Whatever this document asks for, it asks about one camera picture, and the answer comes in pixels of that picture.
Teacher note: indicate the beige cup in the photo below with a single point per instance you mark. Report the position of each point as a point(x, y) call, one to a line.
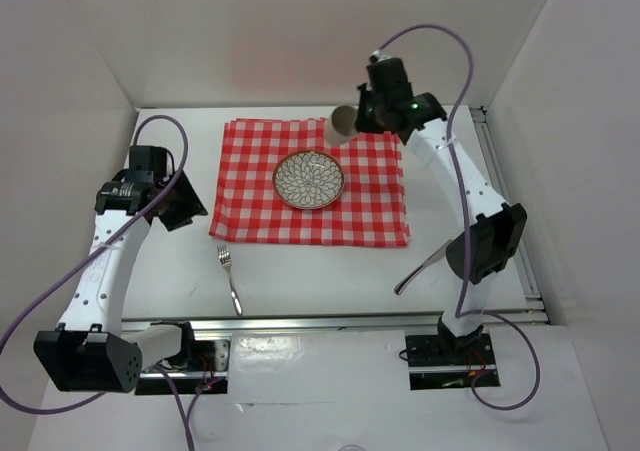
point(339, 127)

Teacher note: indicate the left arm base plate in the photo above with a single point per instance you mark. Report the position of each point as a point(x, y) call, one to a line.
point(205, 370)

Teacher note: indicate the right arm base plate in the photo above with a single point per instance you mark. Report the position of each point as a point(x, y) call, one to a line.
point(430, 368)

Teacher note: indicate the red white checkered cloth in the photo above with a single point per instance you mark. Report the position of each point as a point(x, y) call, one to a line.
point(370, 212)

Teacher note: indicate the silver table knife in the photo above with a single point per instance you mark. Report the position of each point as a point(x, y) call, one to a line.
point(438, 255)

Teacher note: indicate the aluminium frame rail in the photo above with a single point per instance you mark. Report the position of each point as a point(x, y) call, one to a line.
point(177, 275)

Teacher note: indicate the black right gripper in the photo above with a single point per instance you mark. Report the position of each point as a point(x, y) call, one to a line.
point(362, 124)

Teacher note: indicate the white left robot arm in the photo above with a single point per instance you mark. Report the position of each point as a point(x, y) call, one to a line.
point(87, 351)

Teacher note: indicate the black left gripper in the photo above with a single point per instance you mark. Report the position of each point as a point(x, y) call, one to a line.
point(190, 205)

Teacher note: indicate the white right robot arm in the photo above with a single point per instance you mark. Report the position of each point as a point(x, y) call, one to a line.
point(491, 227)

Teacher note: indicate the floral patterned ceramic bowl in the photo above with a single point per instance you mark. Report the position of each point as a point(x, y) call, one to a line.
point(308, 179)

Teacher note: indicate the silver fork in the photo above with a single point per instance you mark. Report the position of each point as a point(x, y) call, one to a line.
point(225, 259)

